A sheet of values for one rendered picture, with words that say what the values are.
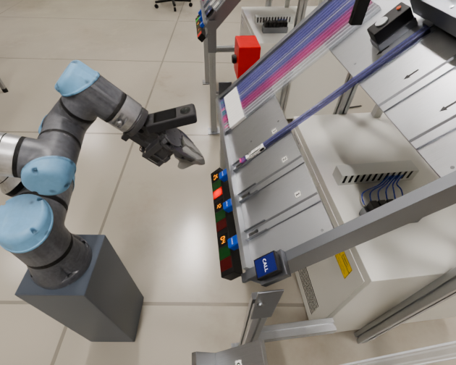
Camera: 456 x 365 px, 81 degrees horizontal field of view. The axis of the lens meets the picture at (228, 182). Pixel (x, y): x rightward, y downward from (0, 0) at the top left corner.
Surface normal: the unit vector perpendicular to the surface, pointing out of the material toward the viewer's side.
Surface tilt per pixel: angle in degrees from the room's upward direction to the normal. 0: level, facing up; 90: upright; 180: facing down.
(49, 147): 24
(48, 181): 90
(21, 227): 8
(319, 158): 0
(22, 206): 8
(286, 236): 44
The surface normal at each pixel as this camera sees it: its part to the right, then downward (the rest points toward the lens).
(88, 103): 0.15, 0.72
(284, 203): -0.67, -0.43
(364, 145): 0.02, -0.66
